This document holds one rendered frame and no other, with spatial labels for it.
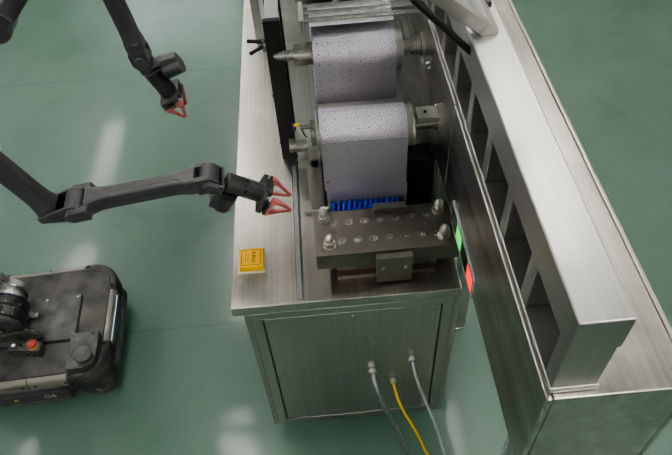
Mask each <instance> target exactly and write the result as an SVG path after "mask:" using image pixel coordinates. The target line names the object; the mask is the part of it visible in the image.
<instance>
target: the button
mask: <svg viewBox="0 0 672 455"><path fill-rule="evenodd" d="M239 269H240V272H249V271H260V270H264V250H263V248H251V249H241V250H240V259H239Z"/></svg>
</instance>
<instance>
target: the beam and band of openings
mask: <svg viewBox="0 0 672 455"><path fill-rule="evenodd" d="M424 2H425V5H426V6H427V7H428V8H429V9H430V10H431V11H432V12H433V13H434V14H436V15H437V16H438V17H439V18H440V19H441V20H442V21H443V22H444V23H445V24H446V25H447V26H449V27H450V28H451V29H452V30H453V31H454V32H455V33H456V34H457V35H458V36H459V37H461V38H462V39H463V40H464V41H465V42H466V43H467V44H468V45H469V46H470V55H468V54H467V53H466V52H465V51H464V50H462V49H461V48H460V47H459V46H458V45H457V44H456V43H455V42H454V41H453V40H451V39H450V38H449V37H448V36H447V35H446V34H445V33H444V32H443V31H441V30H440V29H439V28H438V27H437V26H436V25H435V24H434V23H433V22H432V21H431V24H432V27H433V30H434V34H435V37H436V40H437V43H438V46H439V49H440V53H441V56H442V59H443V62H444V65H445V68H446V72H447V75H448V78H449V81H450V84H451V87H452V91H453V94H454V97H455V100H456V103H457V106H458V109H459V113H460V116H461V119H462V122H463V125H464V128H465V132H466V135H467V138H468V141H469V144H470V147H471V151H472V154H473V157H474V160H475V163H476V166H477V170H478V173H479V176H480V179H481V182H482V185H483V189H484V192H485V195H486V198H487V201H488V204H489V207H490V211H491V214H492V217H493V220H494V223H495V226H496V230H497V233H498V236H499V239H500V242H501V245H502V249H503V252H504V255H505V258H506V261H507V264H508V268H509V271H510V274H511V277H512V280H513V283H514V287H515V290H516V293H517V296H518V299H519V302H520V306H521V309H522V312H523V315H524V318H525V321H526V324H527V328H528V331H529V334H530V337H531V340H532V343H533V347H534V350H535V353H536V356H537V359H538V362H539V366H540V369H541V372H542V375H543V378H544V381H545V385H546V388H547V391H548V393H557V392H568V391H579V390H590V389H597V388H598V386H599V382H598V381H599V379H600V377H601V376H602V374H603V372H604V370H605V369H606V367H607V365H608V363H609V361H610V360H611V358H612V356H613V354H614V353H615V351H616V349H617V347H621V346H622V344H623V343H624V341H625V339H626V337H627V336H628V334H629V332H630V330H631V329H632V327H633V325H634V323H635V322H636V320H637V317H636V315H635V313H634V310H633V308H632V306H631V304H630V302H629V299H628V297H627V295H626V293H625V291H624V288H623V286H622V284H621V282H620V280H619V277H618V275H617V273H616V271H615V269H614V266H613V264H612V262H611V260H610V257H609V255H608V253H607V251H606V249H605V246H604V244H603V242H602V240H601V238H600V235H599V233H598V231H597V229H596V227H595V224H594V222H593V220H592V218H591V216H590V213H589V211H588V209H587V207H586V205H585V202H584V200H583V198H582V196H581V194H580V191H579V189H578V187H577V185H576V183H575V180H574V178H573V176H572V174H571V171H570V169H569V167H568V165H567V163H566V160H565V158H564V156H563V154H562V152H561V149H560V147H559V145H558V143H557V141H556V138H555V136H554V134H553V132H552V130H551V127H550V125H549V123H548V121H547V119H546V116H545V114H544V112H543V110H542V108H541V105H540V103H539V101H538V99H537V97H536V94H535V92H534V90H533V88H532V85H531V83H530V81H529V79H528V77H527V74H526V72H525V70H524V68H523V66H522V63H521V61H520V59H519V57H518V55H517V52H516V50H515V48H514V46H513V44H512V41H511V39H510V37H509V35H508V33H507V30H506V28H505V26H504V24H503V22H502V19H501V17H500V15H499V13H498V11H497V8H496V6H495V4H494V2H493V0H485V2H486V3H487V4H488V6H489V9H490V11H491V13H492V15H493V18H494V20H495V22H496V25H497V27H498V29H499V32H498V33H497V34H496V35H488V36H481V35H480V34H478V33H477V32H475V31H474V30H472V29H471V28H469V27H468V26H466V25H465V24H463V23H462V22H460V21H459V20H458V19H456V18H455V17H453V16H452V15H450V14H449V13H447V12H446V11H444V10H443V9H441V8H440V7H438V6H437V5H435V4H434V3H432V2H431V1H429V0H424Z"/></svg>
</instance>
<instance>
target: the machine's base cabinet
mask: <svg viewBox="0 0 672 455"><path fill-rule="evenodd" d="M460 297H461V296H455V297H444V298H433V299H422V300H411V301H400V302H389V303H378V304H367V305H356V306H345V307H334V308H322V309H311V310H300V311H289V312H278V313H267V314H256V315H245V316H244V319H245V322H246V326H247V329H248V333H249V336H250V339H251V343H252V346H253V350H254V353H255V357H256V360H257V363H258V367H259V370H260V374H261V377H262V381H263V384H264V387H265V391H266V394H267V398H268V401H269V404H270V408H271V411H272V415H273V418H274V422H275V424H279V423H288V422H299V421H310V420H321V419H332V418H342V417H353V416H364V415H375V414H385V412H384V411H383V409H382V407H381V405H380V403H379V401H378V398H377V396H376V393H375V391H374V387H373V384H372V380H371V375H369V374H368V370H369V369H370V368H376V369H377V374H376V379H377V383H378V386H379V389H380V392H381V395H382V397H383V399H384V402H385V404H386V406H387V407H388V409H389V411H390V413H396V412H402V410H401V408H400V406H399V404H398V402H397V399H396V397H395V393H394V390H393V386H392V384H391V383H390V378H396V383H395V387H396V391H397V394H398V397H399V400H400V402H401V404H402V407H403V409H404V410H405V412H407V411H418V410H427V408H426V406H425V404H424V402H423V399H422V397H421V395H420V392H419V389H418V387H417V384H416V381H415V378H414V374H413V370H412V366H411V363H409V360H408V358H409V357H410V356H414V357H415V360H416V361H415V362H414V364H415V368H416V372H417V376H418V379H419V382H420V385H421V388H422V391H423V393H424V396H425V398H426V400H427V402H428V405H429V407H430V409H441V406H442V400H443V395H444V389H445V383H446V377H447V372H448V366H449V360H450V354H451V349H452V343H453V337H454V332H455V326H456V320H457V314H458V309H459V303H460Z"/></svg>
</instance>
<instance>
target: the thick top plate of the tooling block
mask: <svg viewBox="0 0 672 455"><path fill-rule="evenodd" d="M433 204H434V203H422V204H411V205H406V211H399V212H388V213H377V214H373V210H372V208H366V209H354V210H343V211H332V212H329V217H330V222H329V223H328V224H326V225H322V224H319V223H318V214H319V213H313V220H314V235H315V250H316V261H317V269H329V268H340V267H351V266H363V265H374V264H376V254H380V253H391V252H402V251H412V253H413V261H419V260H430V259H441V258H452V257H459V250H458V246H457V242H456V239H455V235H454V231H453V227H452V223H451V219H450V218H451V212H450V208H449V204H448V201H445V202H443V204H444V212H443V213H442V214H440V215H437V214H434V213H433V212H432V206H433ZM445 223H446V224H448V225H449V227H450V230H451V233H450V234H451V237H450V239H448V240H441V239H439V238H438V232H439V229H440V227H441V225H442V224H445ZM326 234H331V235H333V237H334V239H335V243H336V248H335V249H334V250H331V251H327V250H325V249H324V248H323V241H324V237H325V235H326Z"/></svg>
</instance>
